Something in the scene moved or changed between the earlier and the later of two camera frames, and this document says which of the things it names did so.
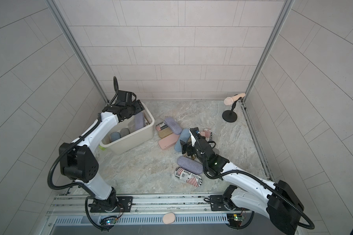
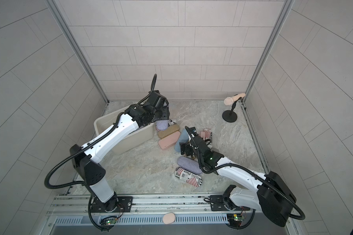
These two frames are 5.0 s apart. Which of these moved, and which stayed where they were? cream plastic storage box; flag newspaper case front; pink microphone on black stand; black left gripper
Moved: black left gripper
Stayed: flag newspaper case front; pink microphone on black stand; cream plastic storage box
